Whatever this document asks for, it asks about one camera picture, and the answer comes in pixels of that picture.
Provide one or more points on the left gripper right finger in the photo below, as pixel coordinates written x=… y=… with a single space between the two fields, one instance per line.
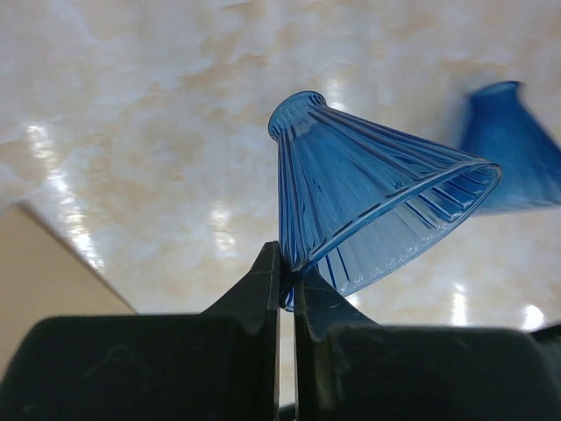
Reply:
x=350 y=368

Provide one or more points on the brown paper coffee filter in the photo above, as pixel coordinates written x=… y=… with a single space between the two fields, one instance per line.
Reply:
x=41 y=277

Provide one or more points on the blue glass dripper cone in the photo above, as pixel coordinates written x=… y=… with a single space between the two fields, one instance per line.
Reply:
x=501 y=129
x=359 y=200

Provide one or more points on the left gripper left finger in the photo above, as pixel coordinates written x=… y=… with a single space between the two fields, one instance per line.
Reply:
x=219 y=364

